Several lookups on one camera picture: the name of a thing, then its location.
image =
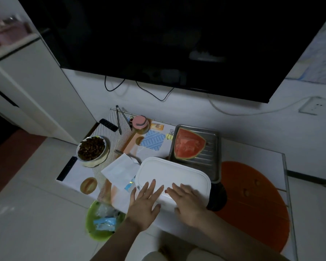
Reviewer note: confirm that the cream plate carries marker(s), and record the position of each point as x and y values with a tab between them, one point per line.
97	163

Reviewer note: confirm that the small metal utensil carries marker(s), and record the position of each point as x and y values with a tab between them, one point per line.
119	152

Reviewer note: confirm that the metal tongs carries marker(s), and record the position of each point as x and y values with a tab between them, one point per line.
119	122

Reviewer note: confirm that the green trash bin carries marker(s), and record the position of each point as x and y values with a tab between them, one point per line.
91	222

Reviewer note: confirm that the blue knitted cloth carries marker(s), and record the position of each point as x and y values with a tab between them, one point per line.
152	140

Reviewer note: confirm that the long black remote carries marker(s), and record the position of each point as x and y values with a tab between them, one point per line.
66	169

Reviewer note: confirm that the white wall socket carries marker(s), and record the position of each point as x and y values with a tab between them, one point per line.
313	105

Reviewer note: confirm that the yellow binder clips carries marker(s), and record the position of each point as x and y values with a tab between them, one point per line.
169	135

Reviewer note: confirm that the white lidded bin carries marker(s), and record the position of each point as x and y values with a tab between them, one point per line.
174	173

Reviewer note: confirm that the person's right hand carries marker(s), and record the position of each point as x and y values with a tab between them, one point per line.
191	209

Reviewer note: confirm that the striped placemat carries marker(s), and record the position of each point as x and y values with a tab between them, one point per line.
116	138

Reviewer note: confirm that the wooden skewer with round end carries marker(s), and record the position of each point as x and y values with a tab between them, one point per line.
257	183
244	192

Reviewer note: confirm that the black patterned coaster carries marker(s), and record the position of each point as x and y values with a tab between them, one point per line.
218	197

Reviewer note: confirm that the pink lidded cup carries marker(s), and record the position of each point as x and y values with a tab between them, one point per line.
140	122

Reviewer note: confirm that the metal tray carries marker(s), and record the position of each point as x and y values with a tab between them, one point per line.
212	160

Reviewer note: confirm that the person's leg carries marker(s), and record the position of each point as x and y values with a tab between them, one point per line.
176	247

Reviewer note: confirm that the orange round mat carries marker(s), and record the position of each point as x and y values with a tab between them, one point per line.
250	220

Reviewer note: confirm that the pink plastic basket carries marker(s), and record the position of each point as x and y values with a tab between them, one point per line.
11	35

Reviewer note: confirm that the person's left hand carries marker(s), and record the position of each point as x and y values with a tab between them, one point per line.
142	209

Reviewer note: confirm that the blue shiny packet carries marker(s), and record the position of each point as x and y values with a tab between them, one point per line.
130	184

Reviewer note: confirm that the white cabinet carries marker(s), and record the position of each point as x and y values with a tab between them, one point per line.
43	92

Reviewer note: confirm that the blue white plastic wrapper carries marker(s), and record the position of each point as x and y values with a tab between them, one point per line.
104	222

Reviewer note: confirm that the black television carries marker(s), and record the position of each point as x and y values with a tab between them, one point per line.
165	38

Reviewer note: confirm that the watermelon slice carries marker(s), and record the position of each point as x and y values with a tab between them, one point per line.
188	145

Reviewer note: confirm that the colourful wall map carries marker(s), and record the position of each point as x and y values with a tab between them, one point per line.
317	59

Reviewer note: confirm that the red door mat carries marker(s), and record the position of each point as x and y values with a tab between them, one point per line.
11	165

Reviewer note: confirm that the white paper bag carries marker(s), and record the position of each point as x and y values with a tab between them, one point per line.
119	172

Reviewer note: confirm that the short black remote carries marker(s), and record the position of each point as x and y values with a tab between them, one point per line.
108	125

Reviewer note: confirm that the person's right forearm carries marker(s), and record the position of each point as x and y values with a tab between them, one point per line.
233	241

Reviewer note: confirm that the orange snack packet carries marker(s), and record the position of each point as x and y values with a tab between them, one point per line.
157	126

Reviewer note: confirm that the bowl of dark snacks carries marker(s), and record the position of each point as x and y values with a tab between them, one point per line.
91	149

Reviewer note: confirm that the person's left forearm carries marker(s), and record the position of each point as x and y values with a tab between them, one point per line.
114	241

